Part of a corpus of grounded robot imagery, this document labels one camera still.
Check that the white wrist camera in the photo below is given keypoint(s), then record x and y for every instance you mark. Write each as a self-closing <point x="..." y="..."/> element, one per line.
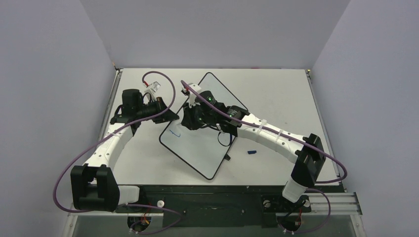
<point x="193" y="93"/>
<point x="152" y="88"/>

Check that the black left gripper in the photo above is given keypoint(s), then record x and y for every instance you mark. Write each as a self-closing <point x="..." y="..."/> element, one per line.
<point x="168" y="116"/>

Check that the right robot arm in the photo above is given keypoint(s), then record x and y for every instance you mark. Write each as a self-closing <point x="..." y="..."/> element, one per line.
<point x="305" y="152"/>

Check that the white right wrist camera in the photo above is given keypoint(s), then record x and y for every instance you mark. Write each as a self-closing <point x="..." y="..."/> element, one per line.
<point x="193" y="93"/>

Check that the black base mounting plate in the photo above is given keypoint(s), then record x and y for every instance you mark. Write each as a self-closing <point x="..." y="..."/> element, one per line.
<point x="222" y="206"/>

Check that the aluminium frame rail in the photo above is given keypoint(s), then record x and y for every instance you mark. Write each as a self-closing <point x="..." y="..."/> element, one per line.
<point x="340" y="203"/>

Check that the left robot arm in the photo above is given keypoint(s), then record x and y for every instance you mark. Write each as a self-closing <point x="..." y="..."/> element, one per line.
<point x="94" y="187"/>

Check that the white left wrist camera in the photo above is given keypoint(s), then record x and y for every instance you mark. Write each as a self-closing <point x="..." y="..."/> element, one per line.
<point x="152" y="88"/>

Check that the black framed whiteboard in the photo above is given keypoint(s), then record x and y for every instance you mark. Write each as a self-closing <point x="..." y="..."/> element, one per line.
<point x="203" y="149"/>

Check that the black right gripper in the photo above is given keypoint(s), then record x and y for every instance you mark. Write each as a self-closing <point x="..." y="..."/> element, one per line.
<point x="191" y="117"/>

